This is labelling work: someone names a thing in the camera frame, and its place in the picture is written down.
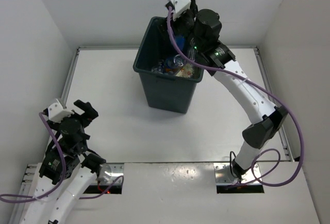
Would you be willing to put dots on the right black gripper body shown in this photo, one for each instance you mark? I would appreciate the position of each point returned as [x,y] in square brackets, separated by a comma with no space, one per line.
[183,24]

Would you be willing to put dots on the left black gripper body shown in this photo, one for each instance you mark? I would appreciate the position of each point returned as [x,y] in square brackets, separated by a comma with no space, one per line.
[85,120]

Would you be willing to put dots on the clear bottle white cap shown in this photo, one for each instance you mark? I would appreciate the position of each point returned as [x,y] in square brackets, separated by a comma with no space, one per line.
[192,54]

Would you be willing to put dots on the blue label bottle white cap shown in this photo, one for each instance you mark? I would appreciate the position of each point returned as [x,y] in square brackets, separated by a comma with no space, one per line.
[174,62]

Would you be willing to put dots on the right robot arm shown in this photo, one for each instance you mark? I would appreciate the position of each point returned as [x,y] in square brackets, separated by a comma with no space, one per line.
[201,29]

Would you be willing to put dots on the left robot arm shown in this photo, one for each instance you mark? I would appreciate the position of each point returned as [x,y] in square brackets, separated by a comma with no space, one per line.
[68,167]

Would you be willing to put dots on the clear crushed bottle in bin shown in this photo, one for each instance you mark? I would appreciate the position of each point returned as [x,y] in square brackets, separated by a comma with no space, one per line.
[159,68]

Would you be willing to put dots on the dark green plastic bin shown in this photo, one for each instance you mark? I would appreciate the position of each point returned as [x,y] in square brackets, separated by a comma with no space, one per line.
[166,92]

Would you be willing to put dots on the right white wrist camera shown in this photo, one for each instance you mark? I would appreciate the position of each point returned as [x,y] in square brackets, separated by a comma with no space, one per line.
[178,7]

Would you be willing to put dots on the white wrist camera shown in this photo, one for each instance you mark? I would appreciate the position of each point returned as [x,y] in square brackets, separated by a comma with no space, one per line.
[178,7]
[57,111]

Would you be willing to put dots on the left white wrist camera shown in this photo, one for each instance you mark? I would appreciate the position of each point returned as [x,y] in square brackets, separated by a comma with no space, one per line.
[57,111]

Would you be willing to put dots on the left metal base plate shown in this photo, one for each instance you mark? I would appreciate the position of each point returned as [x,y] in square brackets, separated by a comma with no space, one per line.
[110,174]

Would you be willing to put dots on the metal base plate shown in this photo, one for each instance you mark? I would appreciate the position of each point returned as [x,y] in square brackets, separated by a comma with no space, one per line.
[225,178]
[110,174]

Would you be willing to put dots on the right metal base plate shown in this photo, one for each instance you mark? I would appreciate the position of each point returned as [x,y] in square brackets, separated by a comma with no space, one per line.
[225,178]

